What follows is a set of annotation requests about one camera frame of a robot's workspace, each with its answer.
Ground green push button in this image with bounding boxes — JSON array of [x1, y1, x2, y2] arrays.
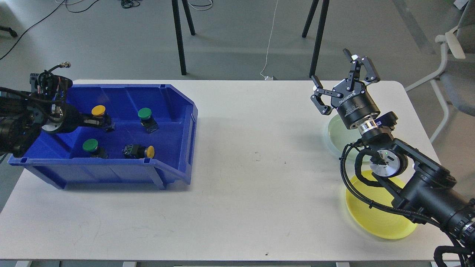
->
[[82, 138, 109, 159], [137, 108, 159, 134]]

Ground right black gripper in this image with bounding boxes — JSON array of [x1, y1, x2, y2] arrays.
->
[[310, 49, 381, 129]]

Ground black tripod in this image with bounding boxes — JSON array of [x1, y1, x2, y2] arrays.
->
[[171, 0, 196, 76], [301, 0, 330, 78]]

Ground pale green plate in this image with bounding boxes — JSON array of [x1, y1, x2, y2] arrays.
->
[[323, 115, 361, 158]]

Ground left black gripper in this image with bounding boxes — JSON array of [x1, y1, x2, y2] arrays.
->
[[41, 103, 115, 135]]

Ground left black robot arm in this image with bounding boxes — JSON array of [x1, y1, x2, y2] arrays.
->
[[0, 62, 115, 158]]

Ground black cables on floor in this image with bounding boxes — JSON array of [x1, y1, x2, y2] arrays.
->
[[0, 0, 214, 61]]

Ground blue plastic bin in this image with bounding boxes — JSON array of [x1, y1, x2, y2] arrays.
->
[[7, 83, 197, 189]]

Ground yellow push button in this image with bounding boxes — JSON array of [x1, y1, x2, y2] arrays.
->
[[122, 144, 155, 159], [91, 105, 113, 124]]

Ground yellow plate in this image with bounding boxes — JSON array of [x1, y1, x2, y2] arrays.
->
[[345, 175, 417, 240]]

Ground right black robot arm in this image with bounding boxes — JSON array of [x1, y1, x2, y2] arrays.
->
[[309, 49, 475, 267]]

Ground white cable on floor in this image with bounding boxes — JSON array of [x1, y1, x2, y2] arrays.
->
[[260, 0, 279, 80]]

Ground grey office chair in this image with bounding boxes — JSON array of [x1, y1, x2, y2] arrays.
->
[[405, 0, 475, 142]]

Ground right black tripod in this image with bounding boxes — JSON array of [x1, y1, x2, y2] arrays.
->
[[301, 0, 330, 78]]

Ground left black tripod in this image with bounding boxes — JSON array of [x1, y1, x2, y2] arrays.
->
[[171, 0, 196, 76]]

